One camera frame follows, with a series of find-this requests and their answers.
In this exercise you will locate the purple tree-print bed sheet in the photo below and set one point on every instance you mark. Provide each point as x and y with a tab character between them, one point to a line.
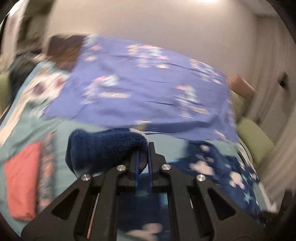
122	83

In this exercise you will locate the far green cushion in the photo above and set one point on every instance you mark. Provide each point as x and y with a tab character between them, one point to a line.
238	103

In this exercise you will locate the light blue printed blanket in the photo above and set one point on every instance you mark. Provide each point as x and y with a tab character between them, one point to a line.
32	128

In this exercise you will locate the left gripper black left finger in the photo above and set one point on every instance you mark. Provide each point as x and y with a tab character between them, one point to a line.
88	209

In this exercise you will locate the folded red garment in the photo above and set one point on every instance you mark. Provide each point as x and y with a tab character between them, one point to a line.
21	173

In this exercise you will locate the green cushion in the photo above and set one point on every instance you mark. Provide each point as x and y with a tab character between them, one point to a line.
256	141
238	103

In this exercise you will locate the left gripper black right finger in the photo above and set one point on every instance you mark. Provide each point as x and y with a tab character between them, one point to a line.
198	209

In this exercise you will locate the near green cushion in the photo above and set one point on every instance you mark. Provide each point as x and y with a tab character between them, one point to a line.
256	141

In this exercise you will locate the dark wooden headboard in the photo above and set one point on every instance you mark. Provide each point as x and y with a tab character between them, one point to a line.
64	50

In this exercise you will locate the pink cushion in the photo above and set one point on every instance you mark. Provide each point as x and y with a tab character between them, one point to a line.
241	86

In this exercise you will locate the navy fleece star-print garment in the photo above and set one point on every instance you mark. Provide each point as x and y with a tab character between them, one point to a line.
95	153

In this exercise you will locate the folded patterned garment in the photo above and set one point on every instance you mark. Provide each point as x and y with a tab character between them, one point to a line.
47	171

